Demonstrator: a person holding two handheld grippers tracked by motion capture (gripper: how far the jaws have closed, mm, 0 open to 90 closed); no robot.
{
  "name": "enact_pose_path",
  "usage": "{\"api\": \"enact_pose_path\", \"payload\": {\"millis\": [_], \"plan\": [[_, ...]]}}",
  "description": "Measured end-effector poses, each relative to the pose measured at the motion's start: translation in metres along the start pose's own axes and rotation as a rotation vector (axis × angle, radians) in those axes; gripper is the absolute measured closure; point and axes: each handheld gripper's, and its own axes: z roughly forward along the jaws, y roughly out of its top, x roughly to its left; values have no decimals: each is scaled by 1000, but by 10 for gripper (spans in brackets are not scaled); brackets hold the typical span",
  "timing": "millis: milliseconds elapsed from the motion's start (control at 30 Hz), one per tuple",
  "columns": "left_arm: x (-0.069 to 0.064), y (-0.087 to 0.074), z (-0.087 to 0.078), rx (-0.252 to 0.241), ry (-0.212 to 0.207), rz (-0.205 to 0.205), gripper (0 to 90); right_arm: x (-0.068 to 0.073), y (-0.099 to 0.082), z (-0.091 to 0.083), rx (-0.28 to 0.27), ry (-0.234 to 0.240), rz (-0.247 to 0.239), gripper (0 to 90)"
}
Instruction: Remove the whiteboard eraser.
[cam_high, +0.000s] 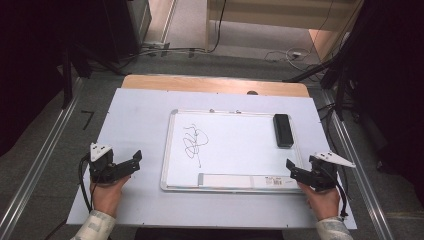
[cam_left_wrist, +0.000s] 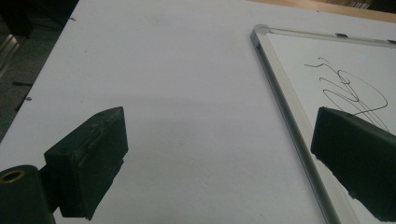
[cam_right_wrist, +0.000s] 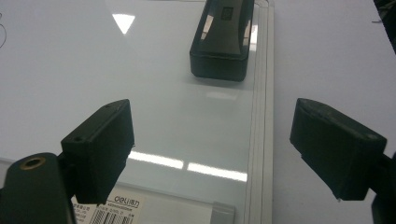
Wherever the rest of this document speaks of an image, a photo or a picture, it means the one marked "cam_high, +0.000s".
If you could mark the light wooden furniture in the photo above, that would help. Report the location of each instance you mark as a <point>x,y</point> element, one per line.
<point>283,15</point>

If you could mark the black whiteboard eraser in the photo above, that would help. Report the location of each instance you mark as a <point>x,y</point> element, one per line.
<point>283,130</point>

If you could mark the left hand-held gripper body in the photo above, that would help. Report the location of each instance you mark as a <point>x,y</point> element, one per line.
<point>101,166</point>

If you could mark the metal floor rail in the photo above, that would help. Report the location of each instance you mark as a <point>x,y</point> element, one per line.
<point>363,186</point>
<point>36,166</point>

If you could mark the black metal stand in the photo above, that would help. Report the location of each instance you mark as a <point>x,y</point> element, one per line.
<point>320,68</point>
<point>67,80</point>

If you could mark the person's right hand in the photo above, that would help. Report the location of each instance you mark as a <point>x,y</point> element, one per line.
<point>323,203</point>

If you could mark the dark table grommet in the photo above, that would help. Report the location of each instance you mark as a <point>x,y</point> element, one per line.
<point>252,92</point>

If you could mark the black cabinet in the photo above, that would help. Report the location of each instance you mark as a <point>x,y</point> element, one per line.
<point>120,30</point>

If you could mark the large white base panel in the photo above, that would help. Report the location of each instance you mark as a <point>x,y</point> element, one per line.
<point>133,133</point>

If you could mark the wooden table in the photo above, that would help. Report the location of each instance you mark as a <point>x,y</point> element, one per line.
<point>200,84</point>

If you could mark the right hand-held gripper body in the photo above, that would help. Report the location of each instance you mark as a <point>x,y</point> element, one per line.
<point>325,175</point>

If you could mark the person's left hand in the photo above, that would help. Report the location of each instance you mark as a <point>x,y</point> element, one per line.
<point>106,196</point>

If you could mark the white framed whiteboard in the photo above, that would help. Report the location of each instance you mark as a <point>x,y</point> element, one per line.
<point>240,150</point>

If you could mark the grey power strip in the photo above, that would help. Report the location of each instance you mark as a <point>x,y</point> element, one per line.
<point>156,45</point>

